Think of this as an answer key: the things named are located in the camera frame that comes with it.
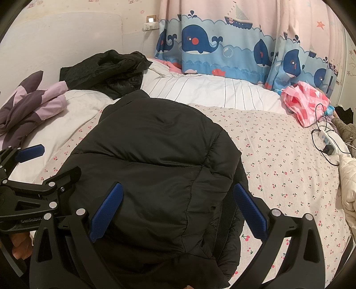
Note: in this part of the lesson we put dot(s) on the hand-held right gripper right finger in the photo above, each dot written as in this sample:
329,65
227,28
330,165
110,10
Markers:
250,214

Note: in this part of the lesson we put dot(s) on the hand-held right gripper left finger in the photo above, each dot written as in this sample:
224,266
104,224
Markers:
107,214

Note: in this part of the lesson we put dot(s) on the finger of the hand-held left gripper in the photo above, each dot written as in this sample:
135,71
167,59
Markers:
29,153
65,176

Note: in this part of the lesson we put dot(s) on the black puffer jacket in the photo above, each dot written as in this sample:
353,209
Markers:
153,155

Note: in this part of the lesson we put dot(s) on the person's left hand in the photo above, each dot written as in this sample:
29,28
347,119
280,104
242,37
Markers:
22,247

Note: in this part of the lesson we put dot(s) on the purple two-tone jacket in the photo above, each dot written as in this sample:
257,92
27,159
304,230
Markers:
30,105

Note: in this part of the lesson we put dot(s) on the black power adapter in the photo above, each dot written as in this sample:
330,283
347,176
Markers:
329,150

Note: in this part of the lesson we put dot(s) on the cream puffer cloth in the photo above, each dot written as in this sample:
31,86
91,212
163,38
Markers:
349,186

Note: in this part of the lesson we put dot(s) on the crumpled black jacket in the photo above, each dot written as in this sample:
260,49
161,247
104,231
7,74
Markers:
111,69

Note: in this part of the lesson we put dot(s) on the pink checked plastic bag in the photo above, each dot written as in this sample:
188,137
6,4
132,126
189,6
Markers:
303,105

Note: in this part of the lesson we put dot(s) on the brown knitted cloth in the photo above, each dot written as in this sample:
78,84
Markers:
346,129

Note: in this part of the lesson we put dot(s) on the white striped duvet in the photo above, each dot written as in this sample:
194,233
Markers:
208,91

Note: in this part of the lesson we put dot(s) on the light blue packet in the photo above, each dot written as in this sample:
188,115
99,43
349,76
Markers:
330,109

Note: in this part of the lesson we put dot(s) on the dark cloth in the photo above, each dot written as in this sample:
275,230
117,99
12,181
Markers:
343,112

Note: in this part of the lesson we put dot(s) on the pink cloth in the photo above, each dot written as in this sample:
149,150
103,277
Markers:
167,65

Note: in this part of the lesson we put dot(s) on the whale print curtain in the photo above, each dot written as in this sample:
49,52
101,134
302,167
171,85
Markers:
222,36

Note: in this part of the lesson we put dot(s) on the white wall socket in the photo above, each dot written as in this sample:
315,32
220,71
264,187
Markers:
151,27

